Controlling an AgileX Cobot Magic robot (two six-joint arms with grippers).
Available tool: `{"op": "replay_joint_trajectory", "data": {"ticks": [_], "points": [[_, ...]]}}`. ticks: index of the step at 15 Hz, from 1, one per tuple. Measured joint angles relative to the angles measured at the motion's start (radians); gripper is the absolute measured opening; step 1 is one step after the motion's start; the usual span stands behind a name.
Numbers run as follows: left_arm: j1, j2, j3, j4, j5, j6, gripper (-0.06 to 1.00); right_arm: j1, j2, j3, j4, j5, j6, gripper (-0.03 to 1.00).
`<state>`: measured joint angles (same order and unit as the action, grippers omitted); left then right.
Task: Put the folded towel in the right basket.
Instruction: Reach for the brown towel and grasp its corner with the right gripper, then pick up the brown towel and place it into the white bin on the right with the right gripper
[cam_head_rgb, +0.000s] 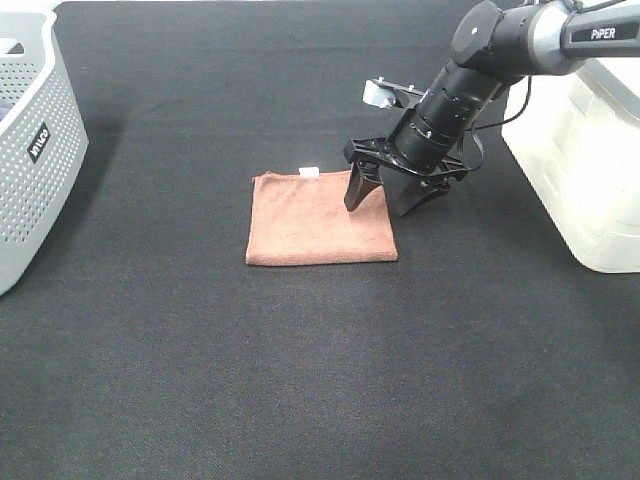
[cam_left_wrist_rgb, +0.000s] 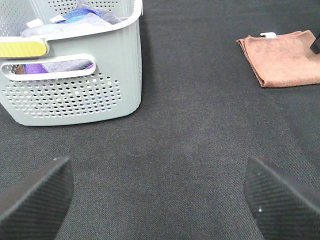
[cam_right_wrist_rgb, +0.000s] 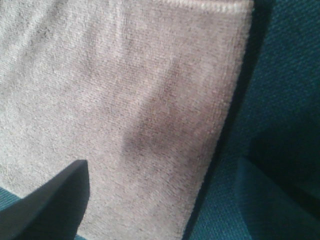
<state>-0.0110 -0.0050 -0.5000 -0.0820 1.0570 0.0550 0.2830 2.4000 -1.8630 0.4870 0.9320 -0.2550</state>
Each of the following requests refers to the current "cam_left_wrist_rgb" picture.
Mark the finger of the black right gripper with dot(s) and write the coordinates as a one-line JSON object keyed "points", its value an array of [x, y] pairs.
{"points": [[315, 46]]}

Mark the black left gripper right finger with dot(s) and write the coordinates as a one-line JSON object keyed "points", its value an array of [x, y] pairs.
{"points": [[283, 207]]}

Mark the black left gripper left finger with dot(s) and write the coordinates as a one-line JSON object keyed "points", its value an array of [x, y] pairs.
{"points": [[35, 208]]}

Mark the brown towel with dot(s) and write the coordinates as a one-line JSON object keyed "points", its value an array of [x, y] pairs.
{"points": [[285, 60]]}

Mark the purple towel in basket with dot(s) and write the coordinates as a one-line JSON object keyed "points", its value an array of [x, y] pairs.
{"points": [[55, 67]]}

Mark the grey perforated laundry basket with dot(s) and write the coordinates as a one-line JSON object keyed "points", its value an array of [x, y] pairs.
{"points": [[111, 88]]}

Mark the blue towel in basket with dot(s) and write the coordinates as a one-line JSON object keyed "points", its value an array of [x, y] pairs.
{"points": [[75, 15]]}

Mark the grey towel in basket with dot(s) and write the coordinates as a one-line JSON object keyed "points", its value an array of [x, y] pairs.
{"points": [[89, 22]]}

